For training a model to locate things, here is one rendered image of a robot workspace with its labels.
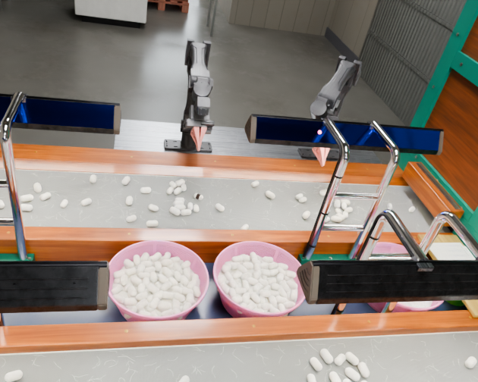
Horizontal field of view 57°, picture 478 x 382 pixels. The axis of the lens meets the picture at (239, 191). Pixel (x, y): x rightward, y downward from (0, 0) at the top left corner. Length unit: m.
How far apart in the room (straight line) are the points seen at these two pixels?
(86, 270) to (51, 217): 0.68
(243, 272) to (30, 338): 0.56
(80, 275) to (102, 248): 0.56
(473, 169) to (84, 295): 1.31
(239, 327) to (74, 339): 0.38
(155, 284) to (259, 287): 0.28
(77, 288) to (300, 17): 5.80
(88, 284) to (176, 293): 0.47
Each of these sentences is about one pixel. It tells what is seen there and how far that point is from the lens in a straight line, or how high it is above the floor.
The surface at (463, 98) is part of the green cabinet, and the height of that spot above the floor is 1.14.
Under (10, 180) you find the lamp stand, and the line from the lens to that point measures 1.16.
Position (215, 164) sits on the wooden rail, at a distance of 1.63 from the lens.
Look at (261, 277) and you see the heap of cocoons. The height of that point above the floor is 0.73.
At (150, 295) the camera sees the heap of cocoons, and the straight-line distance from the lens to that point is 1.21.
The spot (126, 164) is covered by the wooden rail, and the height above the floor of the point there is 0.76.
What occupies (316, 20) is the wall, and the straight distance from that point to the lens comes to 6.42.
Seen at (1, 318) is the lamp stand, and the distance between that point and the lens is 1.13.
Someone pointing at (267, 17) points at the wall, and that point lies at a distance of 6.22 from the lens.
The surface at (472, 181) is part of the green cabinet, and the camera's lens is 1.68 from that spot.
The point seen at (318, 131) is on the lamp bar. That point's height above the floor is 1.09.
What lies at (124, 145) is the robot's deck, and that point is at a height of 0.67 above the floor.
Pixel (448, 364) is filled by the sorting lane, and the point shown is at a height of 0.74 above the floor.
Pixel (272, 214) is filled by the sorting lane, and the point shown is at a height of 0.74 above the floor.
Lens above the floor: 1.66
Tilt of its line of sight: 36 degrees down
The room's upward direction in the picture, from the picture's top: 12 degrees clockwise
